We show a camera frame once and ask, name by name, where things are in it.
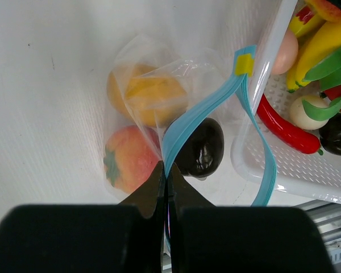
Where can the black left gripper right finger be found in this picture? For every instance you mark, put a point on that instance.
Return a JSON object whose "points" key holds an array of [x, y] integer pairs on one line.
{"points": [[209, 238]]}

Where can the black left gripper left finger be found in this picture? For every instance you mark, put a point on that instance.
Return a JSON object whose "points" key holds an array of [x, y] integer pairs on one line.
{"points": [[127, 237]]}

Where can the orange red tomato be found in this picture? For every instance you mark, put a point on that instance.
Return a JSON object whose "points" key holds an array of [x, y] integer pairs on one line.
{"points": [[129, 159]]}

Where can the dark purple plum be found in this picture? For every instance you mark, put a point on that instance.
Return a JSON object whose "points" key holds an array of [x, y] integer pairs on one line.
{"points": [[202, 153]]}

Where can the clear zip top bag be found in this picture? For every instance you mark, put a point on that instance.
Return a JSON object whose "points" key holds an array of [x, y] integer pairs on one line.
{"points": [[217, 87]]}

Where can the yellow orange fruit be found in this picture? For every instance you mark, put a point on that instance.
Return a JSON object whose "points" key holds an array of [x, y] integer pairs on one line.
{"points": [[140, 96]]}

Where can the red apple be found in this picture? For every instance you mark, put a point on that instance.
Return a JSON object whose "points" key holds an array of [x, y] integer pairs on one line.
{"points": [[325, 10]]}

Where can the white perforated plastic basket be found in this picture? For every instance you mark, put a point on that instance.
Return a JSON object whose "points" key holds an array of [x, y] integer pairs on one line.
{"points": [[313, 176]]}

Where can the red chili pepper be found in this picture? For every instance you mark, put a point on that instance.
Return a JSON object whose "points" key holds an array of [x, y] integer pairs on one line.
{"points": [[288, 133]]}

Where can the white garlic bulb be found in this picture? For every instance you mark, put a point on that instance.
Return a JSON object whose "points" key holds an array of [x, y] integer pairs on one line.
{"points": [[301, 112]]}

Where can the pink peach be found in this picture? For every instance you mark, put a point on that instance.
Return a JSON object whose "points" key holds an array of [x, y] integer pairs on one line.
{"points": [[286, 55]]}

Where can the pink dragon fruit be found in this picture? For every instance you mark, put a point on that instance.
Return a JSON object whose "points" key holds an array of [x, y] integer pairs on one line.
{"points": [[328, 70]]}

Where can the yellow banana bunch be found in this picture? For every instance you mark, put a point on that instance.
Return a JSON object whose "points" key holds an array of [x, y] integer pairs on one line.
{"points": [[323, 38]]}

